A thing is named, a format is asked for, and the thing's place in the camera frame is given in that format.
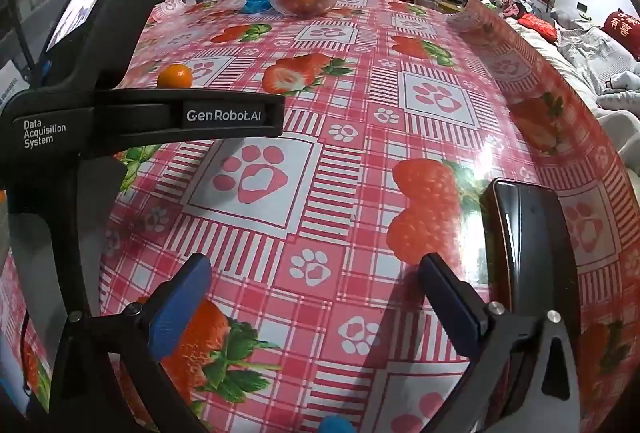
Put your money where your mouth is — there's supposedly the black cable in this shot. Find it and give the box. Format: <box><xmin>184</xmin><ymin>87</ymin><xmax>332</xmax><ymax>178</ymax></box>
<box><xmin>7</xmin><ymin>0</ymin><xmax>41</xmax><ymax>84</ymax></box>

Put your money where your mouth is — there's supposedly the person's right hand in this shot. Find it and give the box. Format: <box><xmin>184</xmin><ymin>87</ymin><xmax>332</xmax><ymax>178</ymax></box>
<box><xmin>318</xmin><ymin>415</ymin><xmax>353</xmax><ymax>433</ymax></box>

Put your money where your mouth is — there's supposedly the clear glass bowl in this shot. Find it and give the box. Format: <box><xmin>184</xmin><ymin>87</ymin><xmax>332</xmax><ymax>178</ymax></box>
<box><xmin>270</xmin><ymin>0</ymin><xmax>340</xmax><ymax>18</ymax></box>

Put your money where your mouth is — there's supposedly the red cushion with gold print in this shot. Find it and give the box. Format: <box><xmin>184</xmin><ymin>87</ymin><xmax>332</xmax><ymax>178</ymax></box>
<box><xmin>600</xmin><ymin>8</ymin><xmax>640</xmax><ymax>49</ymax></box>

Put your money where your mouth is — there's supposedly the sofa with grey bedding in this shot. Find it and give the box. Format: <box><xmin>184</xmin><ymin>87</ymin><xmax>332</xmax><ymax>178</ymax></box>
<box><xmin>500</xmin><ymin>0</ymin><xmax>640</xmax><ymax>124</ymax></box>

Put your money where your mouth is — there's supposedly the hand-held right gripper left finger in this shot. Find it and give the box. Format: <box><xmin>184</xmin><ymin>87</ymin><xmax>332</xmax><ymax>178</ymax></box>
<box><xmin>47</xmin><ymin>253</ymin><xmax>213</xmax><ymax>433</ymax></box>

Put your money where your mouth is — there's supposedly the strawberry print red tablecloth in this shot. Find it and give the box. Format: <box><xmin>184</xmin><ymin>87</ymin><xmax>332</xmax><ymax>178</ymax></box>
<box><xmin>0</xmin><ymin>0</ymin><xmax>640</xmax><ymax>433</ymax></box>

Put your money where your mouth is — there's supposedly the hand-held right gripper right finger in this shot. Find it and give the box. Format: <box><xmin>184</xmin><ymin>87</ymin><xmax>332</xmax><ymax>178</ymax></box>
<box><xmin>417</xmin><ymin>253</ymin><xmax>583</xmax><ymax>433</ymax></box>

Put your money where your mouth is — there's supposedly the plain red cushion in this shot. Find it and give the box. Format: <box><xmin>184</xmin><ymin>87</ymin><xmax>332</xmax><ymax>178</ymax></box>
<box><xmin>517</xmin><ymin>12</ymin><xmax>558</xmax><ymax>41</ymax></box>

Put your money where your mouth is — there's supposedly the small orange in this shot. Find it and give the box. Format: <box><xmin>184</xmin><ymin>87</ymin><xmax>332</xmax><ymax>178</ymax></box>
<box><xmin>157</xmin><ymin>63</ymin><xmax>194</xmax><ymax>89</ymax></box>

